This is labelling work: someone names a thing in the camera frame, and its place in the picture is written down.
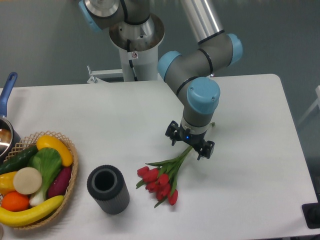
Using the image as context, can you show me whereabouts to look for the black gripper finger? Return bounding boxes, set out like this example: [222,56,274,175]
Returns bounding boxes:
[165,120,181,146]
[195,139,215,161]

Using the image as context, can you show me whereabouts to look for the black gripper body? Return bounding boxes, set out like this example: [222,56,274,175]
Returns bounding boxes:
[175,128,207,153]

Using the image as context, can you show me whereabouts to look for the red tulip bouquet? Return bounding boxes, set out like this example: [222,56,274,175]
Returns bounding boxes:
[136,146,192,208]

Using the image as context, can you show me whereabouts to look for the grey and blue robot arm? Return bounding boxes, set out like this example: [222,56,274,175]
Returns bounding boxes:
[78,0,243,159]

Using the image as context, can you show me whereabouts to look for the dark grey ribbed vase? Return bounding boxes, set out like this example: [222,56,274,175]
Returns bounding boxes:
[86,165,130,215]

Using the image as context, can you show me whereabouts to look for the black device at table edge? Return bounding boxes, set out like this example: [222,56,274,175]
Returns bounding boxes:
[301,202,320,229]

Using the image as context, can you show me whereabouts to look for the purple sweet potato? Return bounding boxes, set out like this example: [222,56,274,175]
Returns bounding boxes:
[47,167,72,199]

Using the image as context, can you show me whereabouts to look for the yellow squash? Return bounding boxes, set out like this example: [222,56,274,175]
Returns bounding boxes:
[36,135,73,167]

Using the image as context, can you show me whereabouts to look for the green bok choy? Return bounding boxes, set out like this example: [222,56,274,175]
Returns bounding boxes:
[27,147,62,207]

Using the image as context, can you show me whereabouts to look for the woven wicker basket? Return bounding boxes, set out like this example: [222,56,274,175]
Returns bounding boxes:
[4,131,79,230]

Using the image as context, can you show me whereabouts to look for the beige round disc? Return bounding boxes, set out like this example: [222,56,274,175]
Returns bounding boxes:
[13,167,42,195]

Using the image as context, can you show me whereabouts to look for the green cucumber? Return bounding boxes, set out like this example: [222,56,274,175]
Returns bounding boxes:
[0,145,38,175]

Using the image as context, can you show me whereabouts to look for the yellow bell pepper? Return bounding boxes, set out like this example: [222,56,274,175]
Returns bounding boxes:
[0,171,17,196]

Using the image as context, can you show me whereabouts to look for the orange fruit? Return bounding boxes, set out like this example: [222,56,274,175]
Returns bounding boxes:
[1,191,29,212]

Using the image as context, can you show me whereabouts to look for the yellow banana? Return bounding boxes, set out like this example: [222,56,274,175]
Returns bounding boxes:
[0,195,65,227]

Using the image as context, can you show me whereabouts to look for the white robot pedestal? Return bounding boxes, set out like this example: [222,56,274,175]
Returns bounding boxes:
[88,13,165,83]

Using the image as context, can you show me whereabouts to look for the black cable on pedestal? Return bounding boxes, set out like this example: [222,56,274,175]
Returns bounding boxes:
[126,39,139,82]

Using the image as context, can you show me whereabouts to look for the white frame at right edge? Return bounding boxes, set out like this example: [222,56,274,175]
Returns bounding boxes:
[297,85,320,127]

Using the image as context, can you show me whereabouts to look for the blue handled steel pot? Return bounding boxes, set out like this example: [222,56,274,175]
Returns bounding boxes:
[0,72,21,164]

